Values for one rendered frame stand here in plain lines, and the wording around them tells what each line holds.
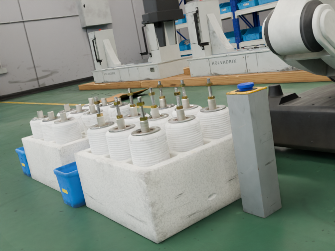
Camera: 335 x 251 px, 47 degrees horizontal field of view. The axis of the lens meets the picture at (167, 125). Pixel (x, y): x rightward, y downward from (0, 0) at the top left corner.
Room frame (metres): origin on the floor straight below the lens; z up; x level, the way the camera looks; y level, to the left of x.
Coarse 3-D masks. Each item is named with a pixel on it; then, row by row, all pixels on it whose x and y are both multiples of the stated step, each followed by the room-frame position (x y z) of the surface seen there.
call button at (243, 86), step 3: (240, 84) 0.91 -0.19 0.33; (243, 84) 0.90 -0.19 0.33; (246, 84) 0.89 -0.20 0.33; (249, 84) 0.89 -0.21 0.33; (252, 84) 0.89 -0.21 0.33; (237, 87) 0.91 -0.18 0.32; (240, 87) 0.90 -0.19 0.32; (243, 87) 0.89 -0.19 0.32; (246, 87) 0.89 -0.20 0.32; (249, 87) 0.89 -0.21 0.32; (252, 87) 0.90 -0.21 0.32; (240, 90) 0.90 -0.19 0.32; (243, 90) 0.90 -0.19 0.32; (246, 90) 0.89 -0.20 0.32
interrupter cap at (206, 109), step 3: (216, 105) 1.11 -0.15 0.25; (219, 105) 1.10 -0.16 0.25; (222, 105) 1.09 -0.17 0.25; (204, 108) 1.10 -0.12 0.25; (207, 108) 1.09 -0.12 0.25; (219, 108) 1.05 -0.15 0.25; (222, 108) 1.05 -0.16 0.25; (201, 111) 1.06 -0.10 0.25; (204, 111) 1.05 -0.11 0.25; (207, 111) 1.04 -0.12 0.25; (210, 111) 1.04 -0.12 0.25; (213, 111) 1.04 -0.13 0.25
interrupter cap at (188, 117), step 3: (174, 117) 1.04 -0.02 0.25; (186, 117) 1.02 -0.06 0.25; (189, 117) 1.01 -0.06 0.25; (192, 117) 1.00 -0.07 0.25; (168, 120) 1.01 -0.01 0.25; (171, 120) 1.01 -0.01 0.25; (174, 120) 1.01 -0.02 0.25; (183, 120) 0.98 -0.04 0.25; (186, 120) 0.97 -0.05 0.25; (189, 120) 0.97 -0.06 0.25; (171, 123) 0.98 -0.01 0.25; (174, 123) 0.97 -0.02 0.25; (177, 123) 0.97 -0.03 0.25
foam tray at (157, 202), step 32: (96, 160) 1.03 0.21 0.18; (128, 160) 0.96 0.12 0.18; (192, 160) 0.92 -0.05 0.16; (224, 160) 0.98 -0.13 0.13; (96, 192) 1.06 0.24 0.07; (128, 192) 0.90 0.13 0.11; (160, 192) 0.85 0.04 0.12; (192, 192) 0.91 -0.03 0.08; (224, 192) 0.97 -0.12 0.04; (128, 224) 0.93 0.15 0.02; (160, 224) 0.84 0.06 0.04; (192, 224) 0.90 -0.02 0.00
